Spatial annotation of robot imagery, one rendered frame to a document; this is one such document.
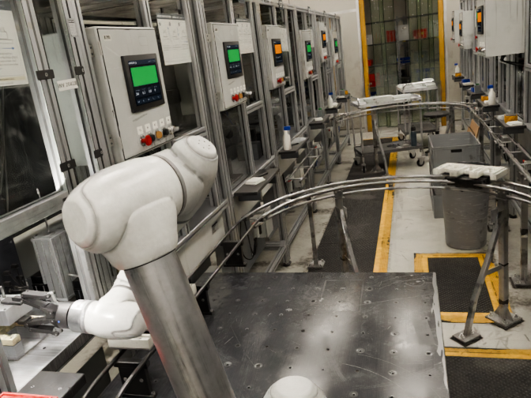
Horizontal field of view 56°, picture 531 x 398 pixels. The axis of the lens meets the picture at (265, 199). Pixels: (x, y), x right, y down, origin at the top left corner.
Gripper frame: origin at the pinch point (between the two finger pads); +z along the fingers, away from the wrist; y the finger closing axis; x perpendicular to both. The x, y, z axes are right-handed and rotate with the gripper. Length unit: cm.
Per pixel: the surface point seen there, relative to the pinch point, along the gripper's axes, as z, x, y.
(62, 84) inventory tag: -9, -27, 61
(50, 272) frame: 7.0, -24.8, -0.4
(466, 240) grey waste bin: -154, -276, -84
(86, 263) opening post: -12.5, -18.6, 6.8
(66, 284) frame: 3.2, -26.5, -5.8
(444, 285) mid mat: -135, -216, -93
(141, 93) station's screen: -13, -67, 54
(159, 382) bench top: -32.8, -17.0, -33.3
